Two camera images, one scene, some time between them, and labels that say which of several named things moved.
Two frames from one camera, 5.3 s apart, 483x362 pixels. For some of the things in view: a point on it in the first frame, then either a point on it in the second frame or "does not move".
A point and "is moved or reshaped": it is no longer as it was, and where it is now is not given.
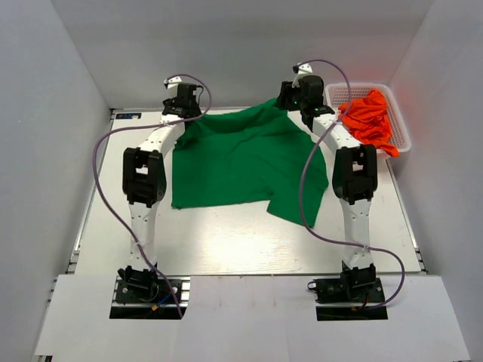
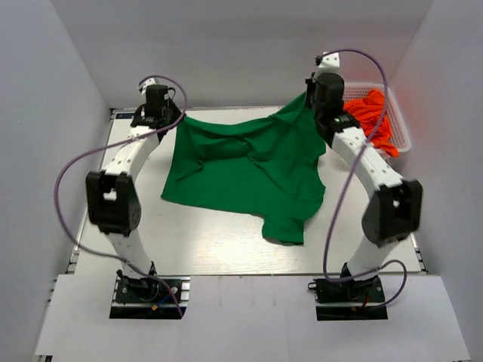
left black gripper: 169,102 to 177,111
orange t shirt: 366,118 does not move
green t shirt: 259,153 is moved or reshaped
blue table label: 127,115 does not move
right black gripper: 287,92 to 311,87
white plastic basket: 338,94 does not move
